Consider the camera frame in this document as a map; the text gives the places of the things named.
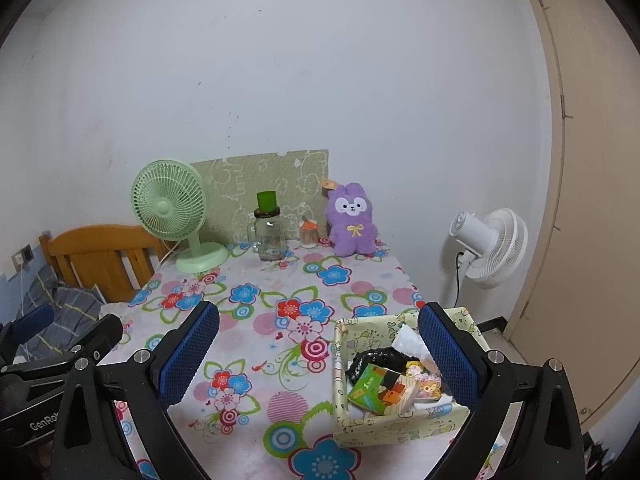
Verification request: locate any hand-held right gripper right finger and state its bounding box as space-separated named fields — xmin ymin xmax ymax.
xmin=418 ymin=301 xmax=586 ymax=480

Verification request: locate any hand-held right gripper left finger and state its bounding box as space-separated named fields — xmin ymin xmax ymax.
xmin=50 ymin=300 xmax=221 ymax=480

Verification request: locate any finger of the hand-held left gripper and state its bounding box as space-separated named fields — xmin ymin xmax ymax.
xmin=0 ymin=304 xmax=55 ymax=356
xmin=72 ymin=314 xmax=124 ymax=367

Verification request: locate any cartoon printed packet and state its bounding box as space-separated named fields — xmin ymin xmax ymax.
xmin=406 ymin=359 xmax=453 ymax=405

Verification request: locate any white tissue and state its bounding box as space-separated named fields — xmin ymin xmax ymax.
xmin=391 ymin=326 xmax=436 ymax=368

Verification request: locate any black cloth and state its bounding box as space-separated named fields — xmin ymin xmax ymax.
xmin=346 ymin=345 xmax=416 ymax=383

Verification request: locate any green tissue packet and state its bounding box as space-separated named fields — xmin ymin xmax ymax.
xmin=348 ymin=364 xmax=420 ymax=417

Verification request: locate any yellow printed storage box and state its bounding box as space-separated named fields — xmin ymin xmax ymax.
xmin=332 ymin=306 xmax=488 ymax=448

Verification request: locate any grey plaid bedding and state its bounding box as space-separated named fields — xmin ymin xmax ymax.
xmin=15 ymin=265 xmax=106 ymax=361

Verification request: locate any floral tablecloth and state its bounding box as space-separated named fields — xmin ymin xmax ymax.
xmin=112 ymin=240 xmax=501 ymax=480

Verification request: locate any wooden headboard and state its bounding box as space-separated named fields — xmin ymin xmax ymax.
xmin=39 ymin=224 xmax=171 ymax=305

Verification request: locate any white standing fan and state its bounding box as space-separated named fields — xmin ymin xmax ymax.
xmin=447 ymin=207 xmax=529 ymax=290

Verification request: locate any glass mug with green lid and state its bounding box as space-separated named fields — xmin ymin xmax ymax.
xmin=247 ymin=191 xmax=287 ymax=262

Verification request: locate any green desk fan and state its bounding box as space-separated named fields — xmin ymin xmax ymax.
xmin=131 ymin=160 xmax=230 ymax=273

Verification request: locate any purple plush bunny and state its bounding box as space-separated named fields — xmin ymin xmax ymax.
xmin=321 ymin=178 xmax=381 ymax=257

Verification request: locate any small glass jar orange lid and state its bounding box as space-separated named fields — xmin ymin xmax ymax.
xmin=299 ymin=217 xmax=319 ymax=248

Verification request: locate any green printed board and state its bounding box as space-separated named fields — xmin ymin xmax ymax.
xmin=190 ymin=149 xmax=330 ymax=246

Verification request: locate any beige door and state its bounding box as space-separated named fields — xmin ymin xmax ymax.
xmin=505 ymin=0 xmax=640 ymax=431

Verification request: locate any black fan cable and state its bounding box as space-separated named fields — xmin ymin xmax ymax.
xmin=454 ymin=251 xmax=467 ymax=307

